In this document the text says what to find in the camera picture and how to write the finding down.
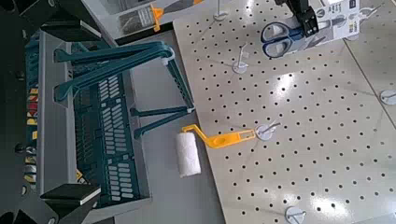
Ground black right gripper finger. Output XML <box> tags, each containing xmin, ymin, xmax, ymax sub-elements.
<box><xmin>39</xmin><ymin>183</ymin><xmax>102</xmax><ymax>220</ymax></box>
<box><xmin>39</xmin><ymin>6</ymin><xmax>103</xmax><ymax>42</ymax></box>

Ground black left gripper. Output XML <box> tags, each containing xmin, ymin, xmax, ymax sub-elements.
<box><xmin>274</xmin><ymin>0</ymin><xmax>320</xmax><ymax>37</ymax></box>

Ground blue scissors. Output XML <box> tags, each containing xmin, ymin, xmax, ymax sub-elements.
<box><xmin>261</xmin><ymin>0</ymin><xmax>362</xmax><ymax>60</ymax></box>

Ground blue plastic crate grey rim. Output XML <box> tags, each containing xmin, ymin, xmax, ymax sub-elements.
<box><xmin>23</xmin><ymin>29</ymin><xmax>154</xmax><ymax>218</ymax></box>

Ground white pegboard hook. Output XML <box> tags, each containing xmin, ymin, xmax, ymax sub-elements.
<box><xmin>379</xmin><ymin>89</ymin><xmax>396</xmax><ymax>106</ymax></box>
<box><xmin>213</xmin><ymin>0</ymin><xmax>230</xmax><ymax>22</ymax></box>
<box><xmin>254</xmin><ymin>120</ymin><xmax>283</xmax><ymax>142</ymax></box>
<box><xmin>284</xmin><ymin>204</ymin><xmax>307</xmax><ymax>224</ymax></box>
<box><xmin>345</xmin><ymin>3</ymin><xmax>385</xmax><ymax>43</ymax></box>
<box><xmin>232</xmin><ymin>43</ymin><xmax>250</xmax><ymax>75</ymax></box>

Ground white blister pack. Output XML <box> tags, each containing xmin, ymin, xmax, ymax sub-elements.
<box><xmin>23</xmin><ymin>146</ymin><xmax>39</xmax><ymax>185</ymax></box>

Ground black pegboard stand leg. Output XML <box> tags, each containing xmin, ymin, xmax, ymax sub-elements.
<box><xmin>114</xmin><ymin>21</ymin><xmax>176</xmax><ymax>47</ymax></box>

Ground beige perforated pegboard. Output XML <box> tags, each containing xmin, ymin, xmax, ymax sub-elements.
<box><xmin>172</xmin><ymin>0</ymin><xmax>396</xmax><ymax>224</ymax></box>

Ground red yellow package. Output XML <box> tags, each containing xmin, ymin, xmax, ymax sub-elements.
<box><xmin>26</xmin><ymin>88</ymin><xmax>40</xmax><ymax>127</ymax></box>

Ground yellow handled paint brush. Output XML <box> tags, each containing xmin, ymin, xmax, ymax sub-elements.
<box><xmin>118</xmin><ymin>0</ymin><xmax>205</xmax><ymax>34</ymax></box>

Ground teal crate handle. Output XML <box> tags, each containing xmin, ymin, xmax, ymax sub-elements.
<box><xmin>52</xmin><ymin>40</ymin><xmax>196</xmax><ymax>119</ymax></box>
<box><xmin>52</xmin><ymin>55</ymin><xmax>195</xmax><ymax>140</ymax></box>

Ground mini paint roller yellow handle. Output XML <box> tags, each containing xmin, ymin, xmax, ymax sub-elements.
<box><xmin>175</xmin><ymin>123</ymin><xmax>258</xmax><ymax>179</ymax></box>

